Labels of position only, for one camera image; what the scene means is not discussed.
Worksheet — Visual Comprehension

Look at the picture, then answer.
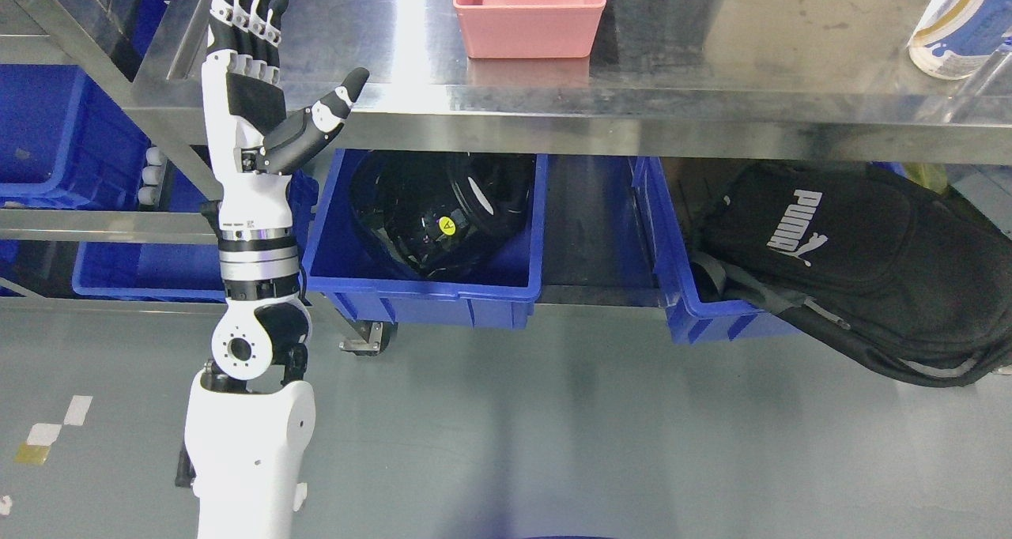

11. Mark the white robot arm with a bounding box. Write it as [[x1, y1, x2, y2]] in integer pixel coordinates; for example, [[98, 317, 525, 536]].
[[178, 0, 370, 538]]

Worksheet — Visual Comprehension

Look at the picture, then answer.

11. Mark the blue bin lower left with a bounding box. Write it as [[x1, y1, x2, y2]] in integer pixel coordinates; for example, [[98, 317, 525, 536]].
[[71, 171, 319, 303]]

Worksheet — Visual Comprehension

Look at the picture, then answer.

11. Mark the black helmet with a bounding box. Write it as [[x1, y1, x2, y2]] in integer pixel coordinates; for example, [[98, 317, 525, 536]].
[[349, 150, 536, 282]]

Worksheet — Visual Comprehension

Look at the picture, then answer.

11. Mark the blue bin under backpack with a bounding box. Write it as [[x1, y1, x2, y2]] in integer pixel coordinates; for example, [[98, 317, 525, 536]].
[[629, 156, 798, 344]]

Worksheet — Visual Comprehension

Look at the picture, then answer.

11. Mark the blue bin far left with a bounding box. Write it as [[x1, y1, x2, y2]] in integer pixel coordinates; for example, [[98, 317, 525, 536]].
[[1, 64, 149, 211]]

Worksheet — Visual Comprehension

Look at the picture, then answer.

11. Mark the white blue bottle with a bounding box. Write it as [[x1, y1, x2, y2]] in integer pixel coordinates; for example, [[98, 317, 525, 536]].
[[908, 0, 1011, 81]]

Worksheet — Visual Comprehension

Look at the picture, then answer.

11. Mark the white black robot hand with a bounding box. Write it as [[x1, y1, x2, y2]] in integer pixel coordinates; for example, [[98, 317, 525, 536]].
[[202, 0, 370, 232]]

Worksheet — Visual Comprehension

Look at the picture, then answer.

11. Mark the pink plastic storage box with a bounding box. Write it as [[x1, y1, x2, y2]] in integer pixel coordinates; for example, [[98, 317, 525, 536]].
[[452, 0, 606, 59]]

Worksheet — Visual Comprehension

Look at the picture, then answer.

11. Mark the blue bin with helmet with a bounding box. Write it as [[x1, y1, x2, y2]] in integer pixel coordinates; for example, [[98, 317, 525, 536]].
[[304, 148, 550, 330]]

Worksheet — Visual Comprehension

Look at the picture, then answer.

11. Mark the black Puma backpack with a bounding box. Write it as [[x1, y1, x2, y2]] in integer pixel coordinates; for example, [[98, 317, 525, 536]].
[[688, 160, 1011, 388]]

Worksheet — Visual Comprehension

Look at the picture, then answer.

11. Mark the stainless steel table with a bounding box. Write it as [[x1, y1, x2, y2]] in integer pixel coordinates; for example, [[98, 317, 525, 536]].
[[2, 0, 1010, 198]]

